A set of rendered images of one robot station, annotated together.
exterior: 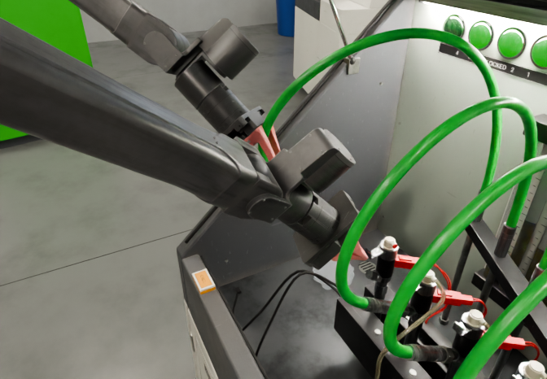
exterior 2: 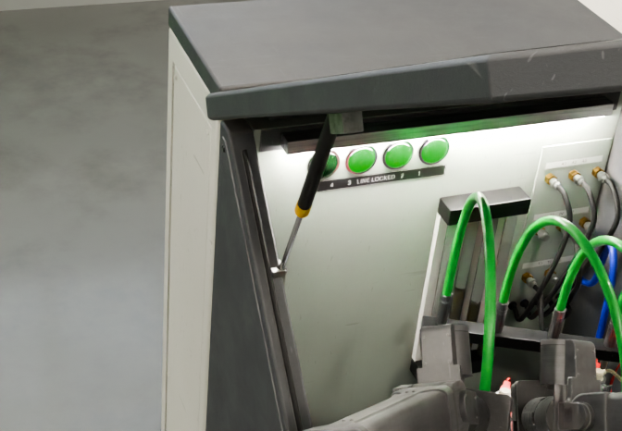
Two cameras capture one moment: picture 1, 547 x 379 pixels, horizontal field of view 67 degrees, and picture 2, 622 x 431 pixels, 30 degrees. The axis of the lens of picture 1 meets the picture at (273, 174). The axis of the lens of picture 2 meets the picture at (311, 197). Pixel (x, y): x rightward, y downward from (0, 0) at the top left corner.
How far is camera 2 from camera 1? 1.49 m
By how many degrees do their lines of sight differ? 71
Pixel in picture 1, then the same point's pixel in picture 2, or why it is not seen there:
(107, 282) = not seen: outside the picture
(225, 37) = (461, 342)
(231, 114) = (485, 406)
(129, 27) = (454, 416)
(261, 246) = not seen: outside the picture
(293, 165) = (588, 380)
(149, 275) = not seen: outside the picture
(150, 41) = (467, 407)
